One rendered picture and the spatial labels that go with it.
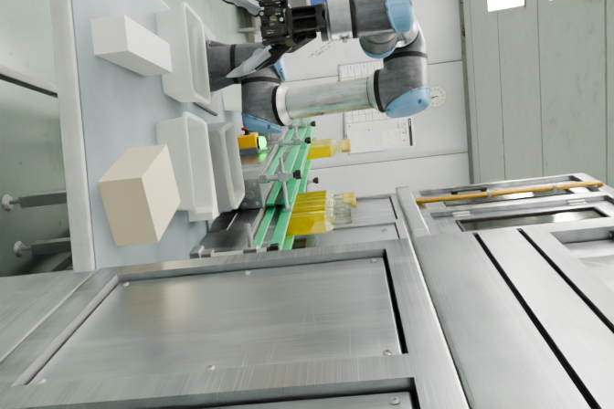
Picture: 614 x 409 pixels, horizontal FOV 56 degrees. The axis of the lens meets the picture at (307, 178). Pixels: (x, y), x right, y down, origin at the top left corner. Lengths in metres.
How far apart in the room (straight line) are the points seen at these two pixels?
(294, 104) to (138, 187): 0.72
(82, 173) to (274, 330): 0.44
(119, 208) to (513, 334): 0.66
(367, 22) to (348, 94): 0.52
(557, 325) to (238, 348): 0.33
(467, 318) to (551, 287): 0.12
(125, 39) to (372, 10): 0.43
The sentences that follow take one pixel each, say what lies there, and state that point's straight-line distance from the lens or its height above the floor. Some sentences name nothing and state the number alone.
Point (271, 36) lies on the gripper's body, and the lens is 1.05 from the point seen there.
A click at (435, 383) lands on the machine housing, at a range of 0.55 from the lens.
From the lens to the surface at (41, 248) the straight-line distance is 2.17.
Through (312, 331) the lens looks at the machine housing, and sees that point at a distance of 0.67.
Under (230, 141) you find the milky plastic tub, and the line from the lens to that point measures 1.69.
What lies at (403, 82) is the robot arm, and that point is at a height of 1.31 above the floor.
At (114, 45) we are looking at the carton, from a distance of 1.06.
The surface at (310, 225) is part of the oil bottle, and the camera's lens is 1.74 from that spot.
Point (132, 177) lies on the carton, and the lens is 0.99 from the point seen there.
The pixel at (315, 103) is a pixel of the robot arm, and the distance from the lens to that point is 1.59.
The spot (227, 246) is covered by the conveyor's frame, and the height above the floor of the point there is 0.83.
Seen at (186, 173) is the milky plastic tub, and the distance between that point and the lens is 1.27.
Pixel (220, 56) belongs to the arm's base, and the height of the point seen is 0.83.
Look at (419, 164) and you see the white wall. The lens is 7.91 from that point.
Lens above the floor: 1.17
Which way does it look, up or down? 5 degrees down
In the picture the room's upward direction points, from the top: 84 degrees clockwise
